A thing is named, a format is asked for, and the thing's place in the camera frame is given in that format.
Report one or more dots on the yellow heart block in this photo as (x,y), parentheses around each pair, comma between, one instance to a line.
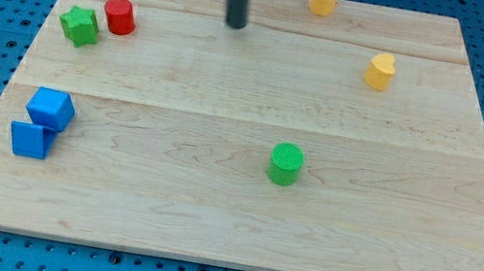
(380,71)

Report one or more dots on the wooden board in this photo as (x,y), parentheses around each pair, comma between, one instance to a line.
(167,152)

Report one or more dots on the green cylinder block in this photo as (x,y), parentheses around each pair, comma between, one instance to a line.
(285,162)

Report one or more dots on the red cylinder block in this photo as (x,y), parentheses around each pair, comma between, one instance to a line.
(120,16)

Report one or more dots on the blue cube block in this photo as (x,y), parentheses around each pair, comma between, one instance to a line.
(51,108)

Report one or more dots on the green star block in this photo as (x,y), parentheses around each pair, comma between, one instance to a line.
(80,26)

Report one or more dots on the blue wedge block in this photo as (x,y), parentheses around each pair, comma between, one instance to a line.
(32,140)

